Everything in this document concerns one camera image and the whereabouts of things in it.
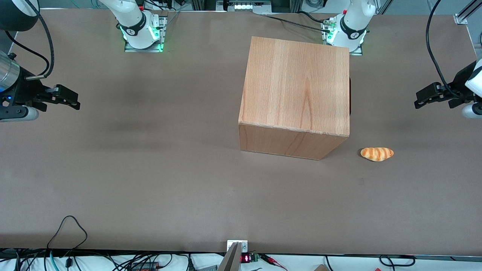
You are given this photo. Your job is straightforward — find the red black clip leads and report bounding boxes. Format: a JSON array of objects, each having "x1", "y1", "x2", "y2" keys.
[{"x1": 259, "y1": 254, "x2": 289, "y2": 271}]

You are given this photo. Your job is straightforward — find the aluminium frame profile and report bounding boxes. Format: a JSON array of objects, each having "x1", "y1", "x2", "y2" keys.
[{"x1": 454, "y1": 0, "x2": 482, "y2": 25}]

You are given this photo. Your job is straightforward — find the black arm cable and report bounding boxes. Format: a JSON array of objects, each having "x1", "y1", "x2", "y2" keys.
[
  {"x1": 426, "y1": 0, "x2": 465, "y2": 100},
  {"x1": 5, "y1": 9, "x2": 55, "y2": 78}
]

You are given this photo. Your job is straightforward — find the small metal bracket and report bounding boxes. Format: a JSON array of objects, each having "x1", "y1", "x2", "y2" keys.
[{"x1": 227, "y1": 240, "x2": 249, "y2": 253}]

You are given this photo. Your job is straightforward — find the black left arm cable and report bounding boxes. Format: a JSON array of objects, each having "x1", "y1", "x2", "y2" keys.
[{"x1": 426, "y1": 0, "x2": 465, "y2": 100}]

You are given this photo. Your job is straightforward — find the tangled black cable bundle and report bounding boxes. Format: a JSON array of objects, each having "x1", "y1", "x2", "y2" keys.
[{"x1": 0, "y1": 248, "x2": 191, "y2": 271}]

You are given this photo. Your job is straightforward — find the orange black device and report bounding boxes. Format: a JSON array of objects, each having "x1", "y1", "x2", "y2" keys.
[{"x1": 131, "y1": 261, "x2": 159, "y2": 271}]

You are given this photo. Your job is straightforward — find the black coiled cable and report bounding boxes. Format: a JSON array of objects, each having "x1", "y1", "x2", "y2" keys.
[{"x1": 378, "y1": 255, "x2": 416, "y2": 267}]

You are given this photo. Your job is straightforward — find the black cable to base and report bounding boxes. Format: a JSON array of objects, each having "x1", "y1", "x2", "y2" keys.
[{"x1": 262, "y1": 12, "x2": 333, "y2": 33}]

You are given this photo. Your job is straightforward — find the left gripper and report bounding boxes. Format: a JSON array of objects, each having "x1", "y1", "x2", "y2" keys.
[{"x1": 414, "y1": 58, "x2": 482, "y2": 110}]

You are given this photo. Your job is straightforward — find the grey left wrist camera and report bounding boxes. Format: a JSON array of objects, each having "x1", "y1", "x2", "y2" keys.
[{"x1": 462, "y1": 102, "x2": 482, "y2": 119}]

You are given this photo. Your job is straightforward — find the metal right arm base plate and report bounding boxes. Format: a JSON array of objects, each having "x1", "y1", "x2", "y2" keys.
[{"x1": 124, "y1": 15, "x2": 168, "y2": 53}]

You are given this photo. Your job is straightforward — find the toy bread roll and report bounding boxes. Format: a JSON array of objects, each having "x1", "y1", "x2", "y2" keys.
[{"x1": 360, "y1": 147, "x2": 394, "y2": 162}]

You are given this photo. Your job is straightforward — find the wooden beam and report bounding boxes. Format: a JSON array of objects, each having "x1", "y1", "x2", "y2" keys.
[{"x1": 217, "y1": 242, "x2": 242, "y2": 271}]

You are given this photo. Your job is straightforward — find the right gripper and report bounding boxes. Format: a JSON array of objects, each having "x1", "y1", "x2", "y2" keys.
[{"x1": 0, "y1": 71, "x2": 81, "y2": 112}]

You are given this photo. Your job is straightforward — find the thin black cable loop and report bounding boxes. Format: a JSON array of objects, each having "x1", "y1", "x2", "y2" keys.
[{"x1": 46, "y1": 215, "x2": 88, "y2": 251}]

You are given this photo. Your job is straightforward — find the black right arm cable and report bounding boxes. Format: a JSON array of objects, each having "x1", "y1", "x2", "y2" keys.
[{"x1": 5, "y1": 9, "x2": 55, "y2": 78}]

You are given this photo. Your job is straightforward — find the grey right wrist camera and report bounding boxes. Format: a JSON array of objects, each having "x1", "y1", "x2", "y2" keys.
[{"x1": 0, "y1": 107, "x2": 40, "y2": 122}]

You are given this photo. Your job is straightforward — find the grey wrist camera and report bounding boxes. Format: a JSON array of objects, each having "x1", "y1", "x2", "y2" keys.
[
  {"x1": 462, "y1": 102, "x2": 482, "y2": 119},
  {"x1": 0, "y1": 107, "x2": 40, "y2": 122}
]

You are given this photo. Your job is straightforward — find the black device with light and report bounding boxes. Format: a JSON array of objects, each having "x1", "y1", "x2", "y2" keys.
[{"x1": 216, "y1": 0, "x2": 302, "y2": 14}]

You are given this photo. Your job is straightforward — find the wooden drawer cabinet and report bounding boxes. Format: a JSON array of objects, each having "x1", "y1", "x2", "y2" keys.
[{"x1": 238, "y1": 36, "x2": 351, "y2": 161}]

